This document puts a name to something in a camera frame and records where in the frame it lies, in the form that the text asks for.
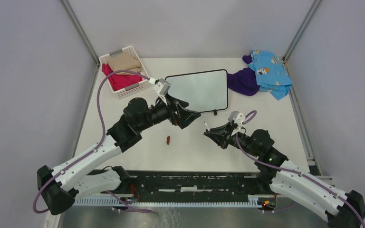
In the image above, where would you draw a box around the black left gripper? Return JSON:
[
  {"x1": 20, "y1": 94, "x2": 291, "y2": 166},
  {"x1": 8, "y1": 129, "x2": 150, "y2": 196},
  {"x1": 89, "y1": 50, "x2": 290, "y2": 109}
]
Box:
[{"x1": 137, "y1": 93, "x2": 201, "y2": 132}]

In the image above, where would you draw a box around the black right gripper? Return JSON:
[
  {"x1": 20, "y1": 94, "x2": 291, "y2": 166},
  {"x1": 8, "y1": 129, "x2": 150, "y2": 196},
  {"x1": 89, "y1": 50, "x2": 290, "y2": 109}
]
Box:
[{"x1": 204, "y1": 121, "x2": 259, "y2": 158}]

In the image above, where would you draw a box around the black framed whiteboard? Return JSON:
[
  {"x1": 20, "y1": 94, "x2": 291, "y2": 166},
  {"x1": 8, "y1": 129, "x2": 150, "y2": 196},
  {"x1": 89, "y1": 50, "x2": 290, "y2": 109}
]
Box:
[{"x1": 165, "y1": 69, "x2": 229, "y2": 113}]

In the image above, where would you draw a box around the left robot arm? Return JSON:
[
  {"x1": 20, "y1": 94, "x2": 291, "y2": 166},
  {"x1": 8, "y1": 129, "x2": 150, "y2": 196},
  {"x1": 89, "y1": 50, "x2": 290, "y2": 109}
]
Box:
[{"x1": 33, "y1": 96, "x2": 201, "y2": 215}]

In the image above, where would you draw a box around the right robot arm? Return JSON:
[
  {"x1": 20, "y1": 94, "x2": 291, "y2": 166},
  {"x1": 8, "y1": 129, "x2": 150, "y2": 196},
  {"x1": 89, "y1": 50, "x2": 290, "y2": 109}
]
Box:
[{"x1": 203, "y1": 123, "x2": 365, "y2": 228}]

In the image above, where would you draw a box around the purple cloth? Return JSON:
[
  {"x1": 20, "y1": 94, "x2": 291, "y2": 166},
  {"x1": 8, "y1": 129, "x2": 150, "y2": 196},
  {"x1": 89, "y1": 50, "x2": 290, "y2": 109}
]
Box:
[{"x1": 227, "y1": 66, "x2": 260, "y2": 96}]

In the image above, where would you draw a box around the white plastic basket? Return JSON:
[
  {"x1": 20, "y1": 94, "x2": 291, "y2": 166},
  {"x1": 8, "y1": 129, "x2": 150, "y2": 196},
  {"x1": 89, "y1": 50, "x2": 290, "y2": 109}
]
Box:
[{"x1": 99, "y1": 46, "x2": 150, "y2": 99}]

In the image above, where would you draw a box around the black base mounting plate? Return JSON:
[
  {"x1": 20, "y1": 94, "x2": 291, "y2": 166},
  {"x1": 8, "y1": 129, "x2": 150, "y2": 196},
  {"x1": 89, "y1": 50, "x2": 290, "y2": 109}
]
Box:
[{"x1": 112, "y1": 170, "x2": 274, "y2": 203}]

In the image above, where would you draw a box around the magenta cloth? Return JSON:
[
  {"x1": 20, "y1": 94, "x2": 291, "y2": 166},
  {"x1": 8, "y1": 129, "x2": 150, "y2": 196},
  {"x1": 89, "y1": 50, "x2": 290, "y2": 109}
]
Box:
[{"x1": 108, "y1": 72, "x2": 143, "y2": 91}]

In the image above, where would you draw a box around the blue patterned cloth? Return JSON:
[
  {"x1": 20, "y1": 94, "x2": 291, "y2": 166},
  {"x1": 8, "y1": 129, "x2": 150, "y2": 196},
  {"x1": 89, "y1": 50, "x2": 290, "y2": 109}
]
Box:
[{"x1": 248, "y1": 50, "x2": 292, "y2": 100}]

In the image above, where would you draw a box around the beige folded cloth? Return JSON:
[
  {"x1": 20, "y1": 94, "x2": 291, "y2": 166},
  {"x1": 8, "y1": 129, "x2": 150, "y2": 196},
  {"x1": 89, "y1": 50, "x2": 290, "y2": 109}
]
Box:
[{"x1": 107, "y1": 52, "x2": 142, "y2": 73}]

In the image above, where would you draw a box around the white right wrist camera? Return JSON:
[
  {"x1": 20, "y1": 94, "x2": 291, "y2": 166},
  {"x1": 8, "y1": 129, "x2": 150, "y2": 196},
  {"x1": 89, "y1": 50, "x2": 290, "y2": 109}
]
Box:
[{"x1": 228, "y1": 111, "x2": 246, "y2": 129}]

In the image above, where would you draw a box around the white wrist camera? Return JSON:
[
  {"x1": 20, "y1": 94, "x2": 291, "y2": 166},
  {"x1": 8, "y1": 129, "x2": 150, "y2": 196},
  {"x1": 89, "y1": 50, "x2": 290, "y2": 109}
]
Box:
[
  {"x1": 228, "y1": 111, "x2": 246, "y2": 129},
  {"x1": 153, "y1": 78, "x2": 171, "y2": 96}
]

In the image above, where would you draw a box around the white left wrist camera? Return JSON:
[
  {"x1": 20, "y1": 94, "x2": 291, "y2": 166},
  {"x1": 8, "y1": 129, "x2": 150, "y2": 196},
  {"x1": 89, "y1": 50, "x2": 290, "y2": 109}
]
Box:
[{"x1": 153, "y1": 78, "x2": 171, "y2": 96}]

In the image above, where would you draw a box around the white slotted cable duct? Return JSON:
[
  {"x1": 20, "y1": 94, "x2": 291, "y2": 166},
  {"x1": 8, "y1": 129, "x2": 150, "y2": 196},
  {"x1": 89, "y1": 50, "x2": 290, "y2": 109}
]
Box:
[{"x1": 74, "y1": 196, "x2": 262, "y2": 209}]

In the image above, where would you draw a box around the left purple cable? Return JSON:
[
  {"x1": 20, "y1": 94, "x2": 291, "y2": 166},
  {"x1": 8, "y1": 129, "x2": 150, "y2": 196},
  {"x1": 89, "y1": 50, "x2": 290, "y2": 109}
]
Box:
[{"x1": 32, "y1": 69, "x2": 155, "y2": 215}]

